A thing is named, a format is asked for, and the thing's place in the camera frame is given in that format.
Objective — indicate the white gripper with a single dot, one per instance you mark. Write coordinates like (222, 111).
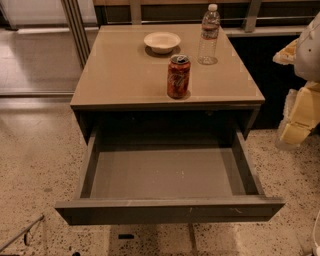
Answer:
(309, 55)

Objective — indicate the red coke can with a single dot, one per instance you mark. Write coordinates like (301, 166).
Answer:
(178, 76)

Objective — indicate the grey cabinet with tan top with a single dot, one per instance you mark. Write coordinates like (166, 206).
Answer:
(121, 74)

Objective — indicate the open grey top drawer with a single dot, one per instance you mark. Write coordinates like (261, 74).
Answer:
(159, 179)

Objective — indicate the clear plastic water bottle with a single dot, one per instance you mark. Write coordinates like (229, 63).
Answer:
(209, 35)

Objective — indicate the white bowl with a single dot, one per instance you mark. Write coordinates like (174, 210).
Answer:
(162, 42)

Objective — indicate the grey metal rod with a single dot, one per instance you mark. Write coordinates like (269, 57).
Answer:
(23, 232)

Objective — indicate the metal railing frame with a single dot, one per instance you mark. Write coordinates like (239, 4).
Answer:
(246, 15)

